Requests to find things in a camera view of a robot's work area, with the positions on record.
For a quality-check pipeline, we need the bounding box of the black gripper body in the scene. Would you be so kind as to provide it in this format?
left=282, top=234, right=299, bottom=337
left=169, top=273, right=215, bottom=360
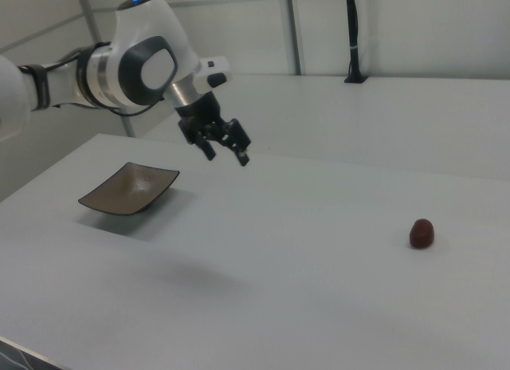
left=175, top=92, right=236, bottom=146

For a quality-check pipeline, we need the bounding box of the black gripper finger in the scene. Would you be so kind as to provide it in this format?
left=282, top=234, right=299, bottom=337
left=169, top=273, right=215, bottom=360
left=197, top=132, right=218, bottom=162
left=227, top=118, right=253, bottom=167

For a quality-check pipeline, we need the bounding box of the small round brown food item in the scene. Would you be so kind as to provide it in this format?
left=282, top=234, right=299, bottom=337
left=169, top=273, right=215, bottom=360
left=408, top=218, right=437, bottom=250

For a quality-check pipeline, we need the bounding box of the square brown ceramic plate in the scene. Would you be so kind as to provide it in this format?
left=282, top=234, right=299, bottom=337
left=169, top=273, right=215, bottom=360
left=77, top=161, right=181, bottom=216

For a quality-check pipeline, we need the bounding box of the dark patterned panel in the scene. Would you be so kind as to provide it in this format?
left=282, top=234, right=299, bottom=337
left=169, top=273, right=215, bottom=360
left=0, top=337, right=61, bottom=370

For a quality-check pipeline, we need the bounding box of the black cable on robot arm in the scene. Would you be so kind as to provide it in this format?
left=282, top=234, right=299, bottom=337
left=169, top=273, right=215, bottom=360
left=18, top=42, right=167, bottom=118

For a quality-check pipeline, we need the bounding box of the black camera pole with base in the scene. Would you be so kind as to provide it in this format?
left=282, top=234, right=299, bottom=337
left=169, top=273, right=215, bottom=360
left=343, top=0, right=370, bottom=85

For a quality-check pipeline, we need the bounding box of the black strap on robot arm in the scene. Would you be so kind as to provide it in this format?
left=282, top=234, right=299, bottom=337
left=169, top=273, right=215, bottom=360
left=28, top=64, right=53, bottom=111

